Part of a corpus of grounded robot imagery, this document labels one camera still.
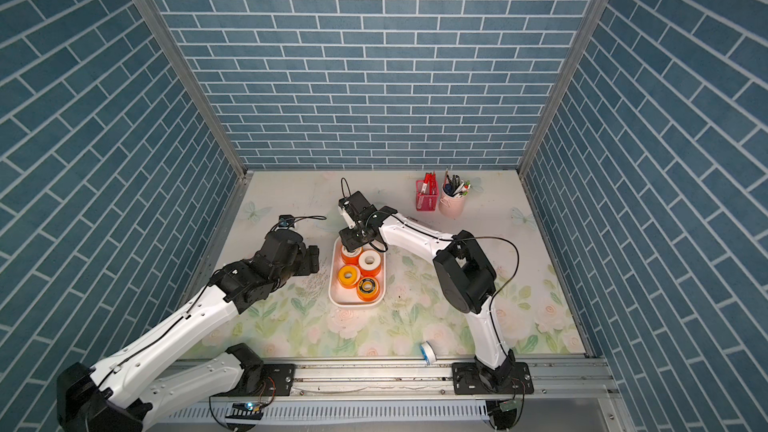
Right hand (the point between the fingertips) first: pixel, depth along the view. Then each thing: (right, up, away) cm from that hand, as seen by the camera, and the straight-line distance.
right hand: (351, 238), depth 91 cm
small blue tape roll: (+22, -26, -18) cm, 39 cm away
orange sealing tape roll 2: (+6, -7, -2) cm, 10 cm away
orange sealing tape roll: (0, -6, 0) cm, 6 cm away
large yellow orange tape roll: (+6, -14, -6) cm, 16 cm away
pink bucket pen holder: (+33, +9, +10) cm, 36 cm away
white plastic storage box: (-2, -17, -4) cm, 17 cm away
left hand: (-8, -2, -13) cm, 15 cm away
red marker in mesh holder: (+26, +19, +14) cm, 35 cm away
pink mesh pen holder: (+25, +11, +17) cm, 32 cm away
